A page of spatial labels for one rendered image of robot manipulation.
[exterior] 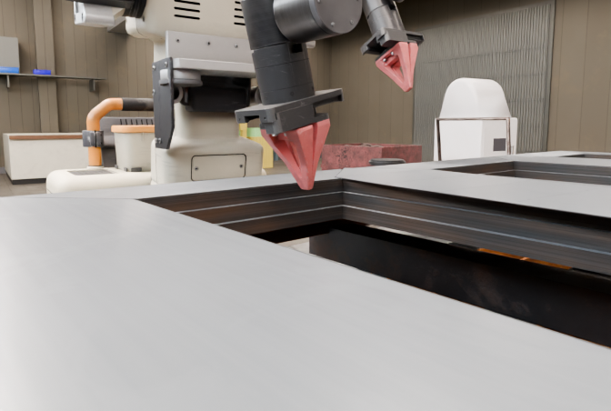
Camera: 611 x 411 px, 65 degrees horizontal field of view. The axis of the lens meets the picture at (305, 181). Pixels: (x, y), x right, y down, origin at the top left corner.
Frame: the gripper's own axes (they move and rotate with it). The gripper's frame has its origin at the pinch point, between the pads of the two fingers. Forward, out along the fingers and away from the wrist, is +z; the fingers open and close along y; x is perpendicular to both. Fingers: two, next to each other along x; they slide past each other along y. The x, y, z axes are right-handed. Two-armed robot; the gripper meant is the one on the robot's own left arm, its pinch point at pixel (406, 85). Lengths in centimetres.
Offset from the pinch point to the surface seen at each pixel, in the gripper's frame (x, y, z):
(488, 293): -14.4, -16.5, 35.7
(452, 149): 309, 421, -115
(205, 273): -30, -54, 30
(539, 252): -26.4, -23.5, 33.0
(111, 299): -31, -59, 31
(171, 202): -8, -48, 20
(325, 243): 9.2, -19.3, 23.1
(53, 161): 742, 35, -303
